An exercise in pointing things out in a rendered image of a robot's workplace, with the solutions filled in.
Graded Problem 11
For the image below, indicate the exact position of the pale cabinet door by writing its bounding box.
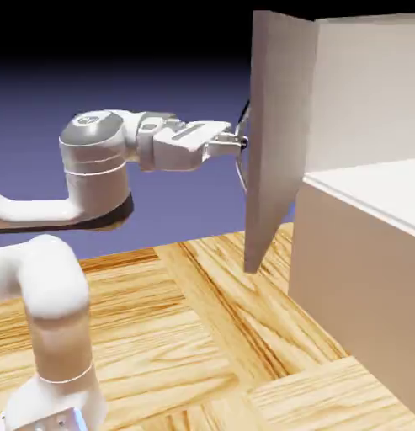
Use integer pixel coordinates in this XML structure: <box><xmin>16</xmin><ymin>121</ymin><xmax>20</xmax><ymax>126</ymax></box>
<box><xmin>242</xmin><ymin>9</ymin><xmax>320</xmax><ymax>274</ymax></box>

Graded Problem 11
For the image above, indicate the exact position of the curved metal door handle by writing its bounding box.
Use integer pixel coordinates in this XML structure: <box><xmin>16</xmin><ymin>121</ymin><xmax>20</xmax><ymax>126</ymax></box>
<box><xmin>233</xmin><ymin>99</ymin><xmax>252</xmax><ymax>194</ymax></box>

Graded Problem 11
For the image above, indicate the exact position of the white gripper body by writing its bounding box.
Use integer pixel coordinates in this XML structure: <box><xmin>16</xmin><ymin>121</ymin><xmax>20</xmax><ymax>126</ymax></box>
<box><xmin>152</xmin><ymin>120</ymin><xmax>234</xmax><ymax>172</ymax></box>

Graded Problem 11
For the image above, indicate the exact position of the pale painted cabinet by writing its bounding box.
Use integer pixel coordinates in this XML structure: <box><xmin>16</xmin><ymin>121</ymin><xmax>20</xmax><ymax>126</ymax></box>
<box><xmin>287</xmin><ymin>12</ymin><xmax>415</xmax><ymax>422</ymax></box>

